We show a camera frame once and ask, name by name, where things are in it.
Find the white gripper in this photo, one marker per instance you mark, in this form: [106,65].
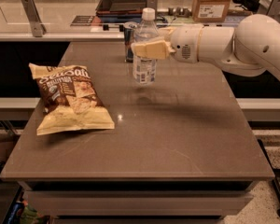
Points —
[184,44]

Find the clear plastic water bottle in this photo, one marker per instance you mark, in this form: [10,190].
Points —
[144,69]

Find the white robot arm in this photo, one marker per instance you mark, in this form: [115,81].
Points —
[249,49]

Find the brown chip bag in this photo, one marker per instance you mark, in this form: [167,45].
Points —
[70,100]

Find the blue silver energy drink can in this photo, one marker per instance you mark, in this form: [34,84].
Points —
[129,28]

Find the dark tray with orange rim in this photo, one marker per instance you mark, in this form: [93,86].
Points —
[120,7]

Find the cardboard box with label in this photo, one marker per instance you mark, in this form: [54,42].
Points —
[210,10]

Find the table drawer front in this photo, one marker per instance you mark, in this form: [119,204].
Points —
[138,203]

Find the middle metal glass bracket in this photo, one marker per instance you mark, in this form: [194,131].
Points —
[152,4]

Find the metal glass bracket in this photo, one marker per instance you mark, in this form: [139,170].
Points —
[37,27]
[273,9]
[152,4]

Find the right metal glass bracket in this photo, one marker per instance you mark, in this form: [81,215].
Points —
[273,9]

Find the left metal glass bracket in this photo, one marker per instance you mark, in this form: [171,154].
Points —
[37,27]

